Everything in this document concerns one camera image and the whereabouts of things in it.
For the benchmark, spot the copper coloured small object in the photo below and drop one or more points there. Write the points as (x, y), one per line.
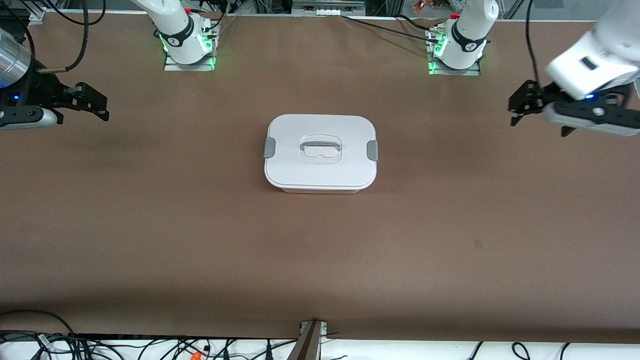
(419, 6)

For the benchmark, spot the white box lid grey clips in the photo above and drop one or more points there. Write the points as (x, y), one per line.
(320, 170)

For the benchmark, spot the aluminium corner bracket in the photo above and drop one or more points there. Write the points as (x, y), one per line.
(37, 17)

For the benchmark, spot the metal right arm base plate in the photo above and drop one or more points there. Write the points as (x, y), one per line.
(172, 66)

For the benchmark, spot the metal support beam with bracket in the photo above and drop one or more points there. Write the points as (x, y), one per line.
(306, 347)

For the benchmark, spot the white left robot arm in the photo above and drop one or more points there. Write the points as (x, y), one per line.
(590, 65)

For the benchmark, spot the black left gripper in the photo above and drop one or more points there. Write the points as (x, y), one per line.
(545, 94)

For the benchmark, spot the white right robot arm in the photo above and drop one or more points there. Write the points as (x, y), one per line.
(172, 22)

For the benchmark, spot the grey power strip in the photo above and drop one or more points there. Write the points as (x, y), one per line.
(327, 6)

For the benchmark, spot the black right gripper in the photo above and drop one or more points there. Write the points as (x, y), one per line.
(44, 90)

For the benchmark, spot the translucent pink plastic box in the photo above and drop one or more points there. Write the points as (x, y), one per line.
(320, 190)

